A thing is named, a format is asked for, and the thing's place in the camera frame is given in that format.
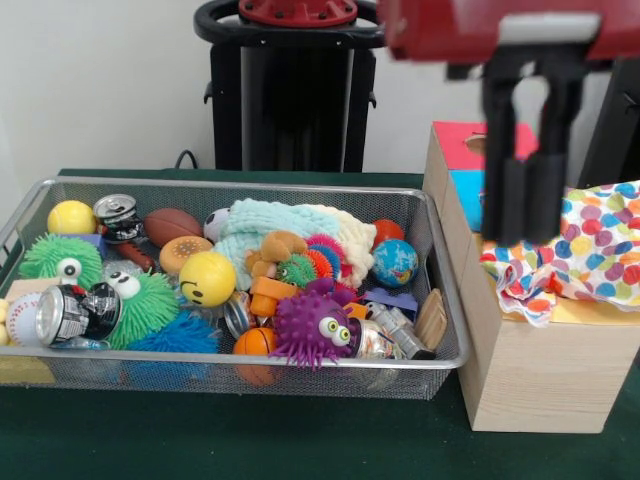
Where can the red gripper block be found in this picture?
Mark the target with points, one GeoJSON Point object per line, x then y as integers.
{"type": "Point", "coordinates": [450, 30]}

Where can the colourful patterned cloth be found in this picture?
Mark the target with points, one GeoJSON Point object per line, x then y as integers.
{"type": "Point", "coordinates": [600, 250]}

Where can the light teal cloth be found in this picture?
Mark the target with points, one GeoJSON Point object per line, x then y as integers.
{"type": "Point", "coordinates": [270, 222]}

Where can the brown monkey toy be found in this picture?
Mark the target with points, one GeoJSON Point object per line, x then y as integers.
{"type": "Point", "coordinates": [270, 250]}

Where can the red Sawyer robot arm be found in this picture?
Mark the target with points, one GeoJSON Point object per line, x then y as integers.
{"type": "Point", "coordinates": [298, 12]}

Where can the shallow clear bin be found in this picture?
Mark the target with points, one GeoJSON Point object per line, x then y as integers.
{"type": "Point", "coordinates": [440, 345]}

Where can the wooden box with three holes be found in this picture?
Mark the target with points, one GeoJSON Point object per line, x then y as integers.
{"type": "Point", "coordinates": [540, 380]}

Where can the blue globe ball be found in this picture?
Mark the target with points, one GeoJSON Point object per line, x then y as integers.
{"type": "Point", "coordinates": [395, 262]}

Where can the cream yellow cloth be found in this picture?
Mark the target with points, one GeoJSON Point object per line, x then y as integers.
{"type": "Point", "coordinates": [357, 240]}

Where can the purple spiky monster toy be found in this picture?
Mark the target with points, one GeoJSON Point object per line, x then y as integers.
{"type": "Point", "coordinates": [315, 330]}

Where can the small soccer ball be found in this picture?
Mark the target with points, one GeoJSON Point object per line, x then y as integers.
{"type": "Point", "coordinates": [217, 225]}

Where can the yellow ball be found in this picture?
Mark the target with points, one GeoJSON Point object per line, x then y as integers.
{"type": "Point", "coordinates": [72, 214]}
{"type": "Point", "coordinates": [207, 279]}

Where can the small brown football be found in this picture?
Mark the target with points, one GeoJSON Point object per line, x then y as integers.
{"type": "Point", "coordinates": [173, 226]}

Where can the blue spiky ball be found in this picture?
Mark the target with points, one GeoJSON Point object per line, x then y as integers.
{"type": "Point", "coordinates": [175, 335]}

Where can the dark green table cloth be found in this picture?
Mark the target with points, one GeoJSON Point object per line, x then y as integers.
{"type": "Point", "coordinates": [250, 440]}

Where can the green spiky ball with eyes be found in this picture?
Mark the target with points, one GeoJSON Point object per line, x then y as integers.
{"type": "Point", "coordinates": [145, 310]}

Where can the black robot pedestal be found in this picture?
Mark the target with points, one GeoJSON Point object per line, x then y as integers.
{"type": "Point", "coordinates": [290, 110]}

